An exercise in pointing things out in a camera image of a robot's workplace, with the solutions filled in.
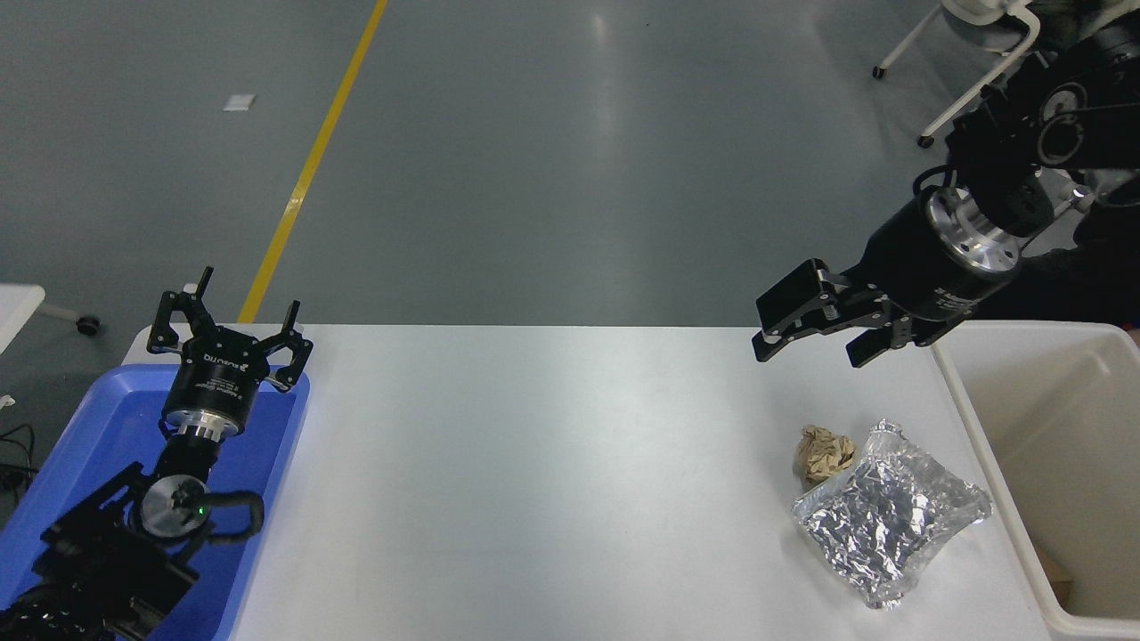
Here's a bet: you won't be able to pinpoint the crumpled silver foil tray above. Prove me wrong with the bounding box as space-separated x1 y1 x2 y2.
791 418 993 610

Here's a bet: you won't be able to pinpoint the black cables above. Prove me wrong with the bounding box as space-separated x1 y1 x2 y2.
0 420 37 499

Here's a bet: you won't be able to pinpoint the white wheeled cart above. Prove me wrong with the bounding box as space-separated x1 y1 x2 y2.
0 283 101 353

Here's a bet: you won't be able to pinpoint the large pale plastic bin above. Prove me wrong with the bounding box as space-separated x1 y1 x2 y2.
931 320 1140 639

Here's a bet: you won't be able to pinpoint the white chair frame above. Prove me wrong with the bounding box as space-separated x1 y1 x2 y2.
1055 169 1140 215

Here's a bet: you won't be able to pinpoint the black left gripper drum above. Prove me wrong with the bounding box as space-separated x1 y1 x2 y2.
162 325 270 426

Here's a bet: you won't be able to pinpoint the white wheeled chair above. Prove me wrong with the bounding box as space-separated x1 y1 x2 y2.
873 0 1041 148

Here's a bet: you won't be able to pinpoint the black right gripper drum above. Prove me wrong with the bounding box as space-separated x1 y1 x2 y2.
858 196 1014 346

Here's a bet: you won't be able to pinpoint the blue plastic tray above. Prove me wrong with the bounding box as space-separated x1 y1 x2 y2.
0 361 311 641

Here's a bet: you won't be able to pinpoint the crumpled tan paper ball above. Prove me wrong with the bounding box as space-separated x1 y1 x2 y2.
794 424 856 489

